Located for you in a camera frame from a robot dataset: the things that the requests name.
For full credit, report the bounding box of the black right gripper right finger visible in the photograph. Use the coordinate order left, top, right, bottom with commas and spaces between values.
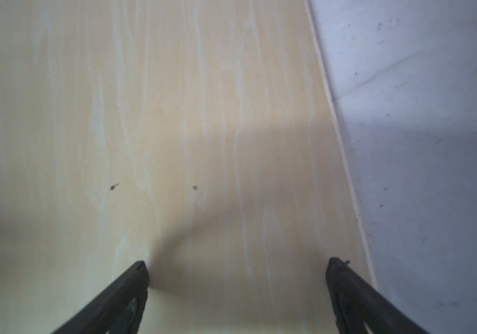
325, 257, 426, 333

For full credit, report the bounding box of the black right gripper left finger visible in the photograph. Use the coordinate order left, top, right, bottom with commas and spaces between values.
55, 261, 149, 334

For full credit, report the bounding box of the light plywood board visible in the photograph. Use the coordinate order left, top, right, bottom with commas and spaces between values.
0, 1, 373, 333

